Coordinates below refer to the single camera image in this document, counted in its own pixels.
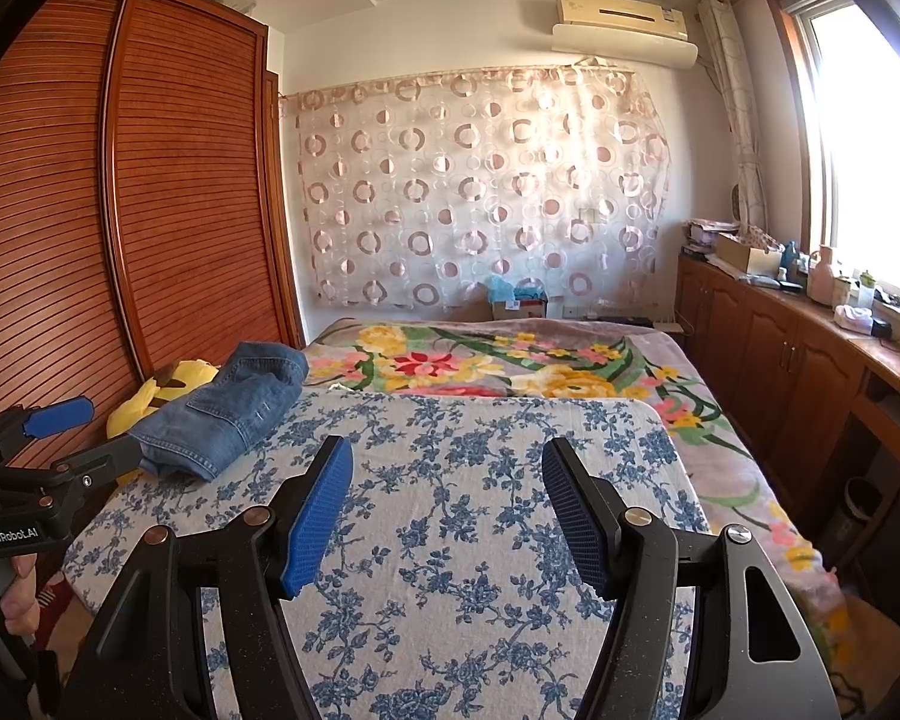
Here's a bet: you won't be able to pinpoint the pink floral blanket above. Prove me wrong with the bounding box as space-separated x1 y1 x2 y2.
300 316 850 620

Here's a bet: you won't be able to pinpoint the dark waste bin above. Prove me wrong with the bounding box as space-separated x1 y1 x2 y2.
843 475 888 550

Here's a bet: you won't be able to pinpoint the white patterned window curtain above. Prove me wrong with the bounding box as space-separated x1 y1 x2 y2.
697 0 770 239

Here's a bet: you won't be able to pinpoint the wooden low cabinet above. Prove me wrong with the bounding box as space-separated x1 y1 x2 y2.
676 250 900 567

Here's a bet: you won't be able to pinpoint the white tissue pack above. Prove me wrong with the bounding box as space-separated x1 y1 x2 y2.
832 304 875 335

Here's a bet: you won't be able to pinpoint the red patterned cloth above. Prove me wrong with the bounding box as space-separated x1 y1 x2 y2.
36 576 85 625

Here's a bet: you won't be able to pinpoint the wooden slatted wardrobe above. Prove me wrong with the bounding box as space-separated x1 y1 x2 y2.
0 0 306 482

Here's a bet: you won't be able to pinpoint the cardboard box with blue cloth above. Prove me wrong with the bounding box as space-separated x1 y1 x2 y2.
486 275 550 320

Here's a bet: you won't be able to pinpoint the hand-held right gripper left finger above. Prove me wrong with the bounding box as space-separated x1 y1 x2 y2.
60 435 355 720

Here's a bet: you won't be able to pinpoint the wood-framed window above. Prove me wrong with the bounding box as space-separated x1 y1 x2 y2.
768 0 900 302

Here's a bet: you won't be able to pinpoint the beige box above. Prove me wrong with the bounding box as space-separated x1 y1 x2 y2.
714 232 785 275

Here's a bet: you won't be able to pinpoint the stack of papers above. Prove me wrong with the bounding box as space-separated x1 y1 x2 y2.
685 218 744 253

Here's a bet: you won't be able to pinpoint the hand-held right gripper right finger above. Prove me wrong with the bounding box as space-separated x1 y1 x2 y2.
542 436 841 720

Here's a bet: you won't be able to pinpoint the blue denim pants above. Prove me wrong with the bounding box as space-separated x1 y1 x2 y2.
130 342 311 483

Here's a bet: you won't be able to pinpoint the white air conditioner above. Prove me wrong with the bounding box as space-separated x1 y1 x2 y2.
550 0 701 69

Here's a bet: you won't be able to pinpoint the sheer circle-patterned curtain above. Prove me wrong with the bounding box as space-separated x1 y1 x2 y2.
280 63 674 310

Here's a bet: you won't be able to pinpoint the yellow plush toy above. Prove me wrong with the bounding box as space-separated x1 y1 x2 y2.
106 360 223 485

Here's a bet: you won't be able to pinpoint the person's left hand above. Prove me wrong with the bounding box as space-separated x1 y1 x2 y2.
0 552 43 643

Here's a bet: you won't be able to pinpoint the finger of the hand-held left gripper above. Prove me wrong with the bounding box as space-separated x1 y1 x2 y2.
0 397 95 463
51 438 146 504

